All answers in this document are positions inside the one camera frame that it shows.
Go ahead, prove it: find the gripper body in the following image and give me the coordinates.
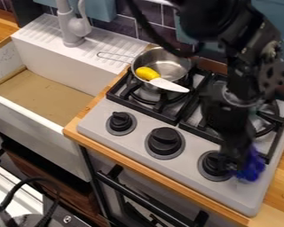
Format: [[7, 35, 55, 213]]
[[200, 84, 262, 177]]

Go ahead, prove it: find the blue toy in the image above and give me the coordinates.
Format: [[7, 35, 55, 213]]
[[233, 145, 268, 183]]

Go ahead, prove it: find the toy stove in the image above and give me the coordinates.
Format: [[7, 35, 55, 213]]
[[75, 65, 284, 218]]

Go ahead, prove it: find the silver pot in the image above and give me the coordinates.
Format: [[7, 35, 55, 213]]
[[95, 45, 198, 94]]

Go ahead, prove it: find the yellow toy knife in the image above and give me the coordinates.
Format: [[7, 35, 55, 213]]
[[133, 66, 193, 94]]

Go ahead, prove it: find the tap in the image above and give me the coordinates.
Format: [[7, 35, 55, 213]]
[[54, 0, 94, 48]]

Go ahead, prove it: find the toy sink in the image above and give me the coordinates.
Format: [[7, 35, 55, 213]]
[[0, 12, 152, 183]]

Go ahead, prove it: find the black cable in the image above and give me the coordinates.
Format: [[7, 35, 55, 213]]
[[0, 176, 62, 227]]

